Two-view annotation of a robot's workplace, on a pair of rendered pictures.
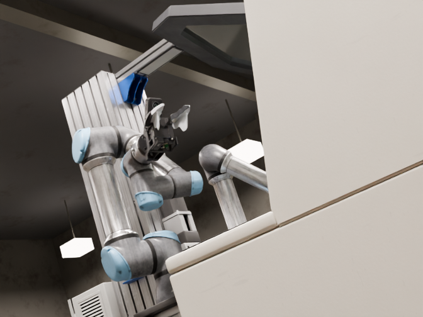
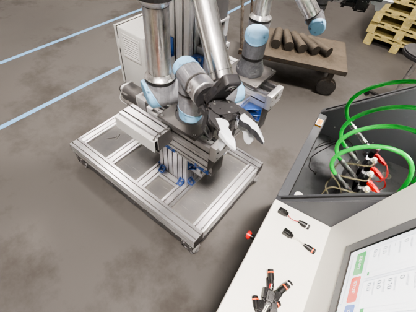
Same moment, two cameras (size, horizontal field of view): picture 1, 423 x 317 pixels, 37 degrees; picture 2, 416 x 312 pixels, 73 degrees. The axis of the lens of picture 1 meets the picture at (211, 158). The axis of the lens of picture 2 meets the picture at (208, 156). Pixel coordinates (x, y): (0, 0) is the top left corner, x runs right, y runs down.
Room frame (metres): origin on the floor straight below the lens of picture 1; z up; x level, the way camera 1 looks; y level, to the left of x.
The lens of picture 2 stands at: (1.12, 0.11, 1.89)
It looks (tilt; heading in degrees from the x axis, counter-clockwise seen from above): 49 degrees down; 3
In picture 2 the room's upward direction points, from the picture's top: 6 degrees clockwise
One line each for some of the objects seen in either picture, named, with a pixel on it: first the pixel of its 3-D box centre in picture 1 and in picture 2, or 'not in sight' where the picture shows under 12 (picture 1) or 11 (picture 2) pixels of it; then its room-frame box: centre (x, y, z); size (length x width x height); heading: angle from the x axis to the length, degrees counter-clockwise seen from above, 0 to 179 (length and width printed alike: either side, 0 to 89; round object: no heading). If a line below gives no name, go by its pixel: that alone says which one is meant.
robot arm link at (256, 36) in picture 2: not in sight; (255, 41); (2.53, 0.00, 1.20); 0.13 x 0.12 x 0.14; 175
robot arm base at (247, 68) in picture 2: not in sight; (251, 62); (2.52, 0.00, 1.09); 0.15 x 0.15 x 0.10
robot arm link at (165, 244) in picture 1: (162, 252); not in sight; (2.09, 0.26, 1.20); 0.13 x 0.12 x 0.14; 124
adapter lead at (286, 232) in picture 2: not in sight; (298, 241); (1.58, -0.21, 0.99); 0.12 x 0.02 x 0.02; 59
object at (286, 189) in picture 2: not in sight; (300, 161); (2.06, -0.30, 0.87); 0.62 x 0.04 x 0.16; 157
